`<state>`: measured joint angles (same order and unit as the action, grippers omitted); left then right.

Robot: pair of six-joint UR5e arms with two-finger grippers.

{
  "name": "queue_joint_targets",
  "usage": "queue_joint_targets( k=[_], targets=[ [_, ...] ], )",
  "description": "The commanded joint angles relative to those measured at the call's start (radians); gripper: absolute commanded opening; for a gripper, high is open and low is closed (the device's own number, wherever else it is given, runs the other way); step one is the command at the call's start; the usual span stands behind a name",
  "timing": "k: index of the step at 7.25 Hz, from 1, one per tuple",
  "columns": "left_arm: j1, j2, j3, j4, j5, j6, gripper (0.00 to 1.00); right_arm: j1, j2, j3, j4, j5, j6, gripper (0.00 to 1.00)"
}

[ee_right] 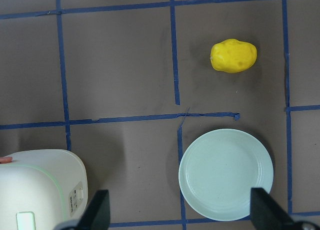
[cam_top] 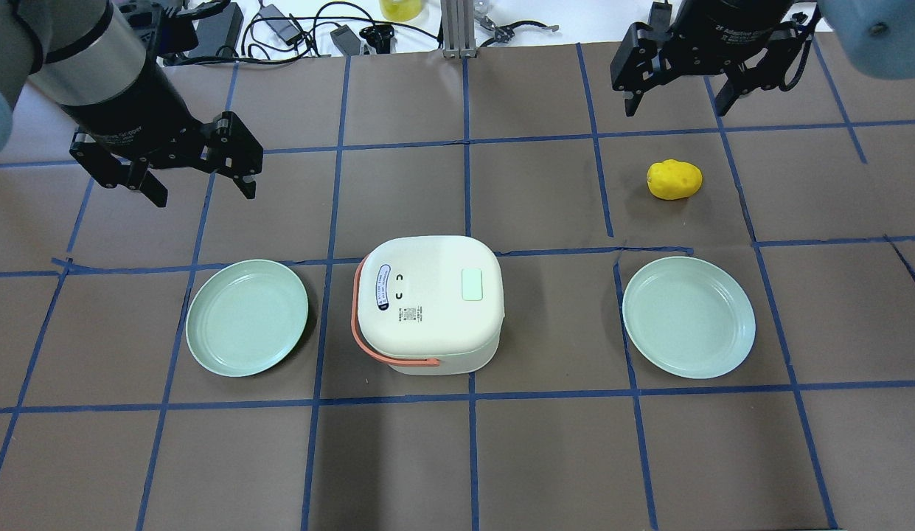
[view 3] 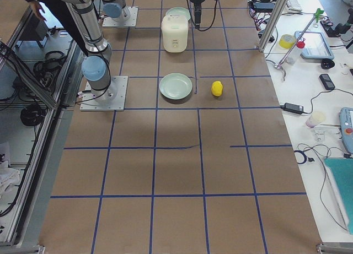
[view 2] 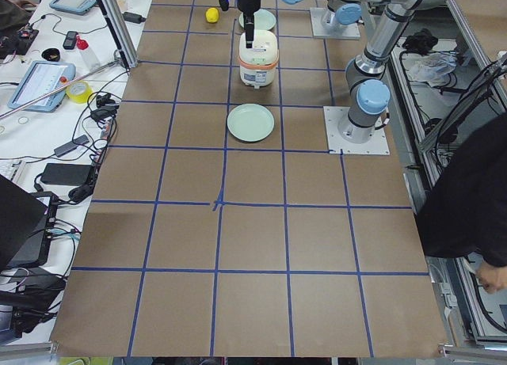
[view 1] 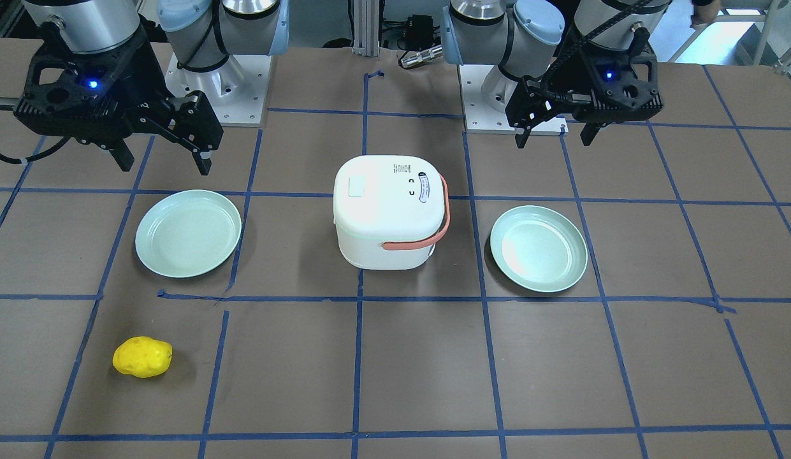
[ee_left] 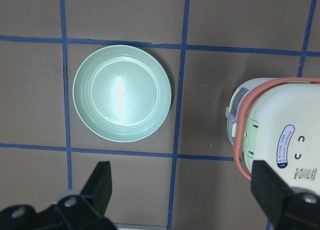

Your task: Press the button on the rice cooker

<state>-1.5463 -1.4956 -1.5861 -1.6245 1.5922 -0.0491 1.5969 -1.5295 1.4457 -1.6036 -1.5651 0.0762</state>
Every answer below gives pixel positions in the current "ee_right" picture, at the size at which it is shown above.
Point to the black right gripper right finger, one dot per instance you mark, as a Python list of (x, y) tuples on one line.
[(267, 214)]

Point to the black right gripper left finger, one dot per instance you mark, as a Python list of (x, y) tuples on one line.
[(97, 215)]

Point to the white rice cooker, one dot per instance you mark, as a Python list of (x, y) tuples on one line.
[(41, 189)]

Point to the light green plate right side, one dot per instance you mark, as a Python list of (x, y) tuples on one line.
[(218, 170)]

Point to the yellow toy potato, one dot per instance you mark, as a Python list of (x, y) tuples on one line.
[(233, 56)]

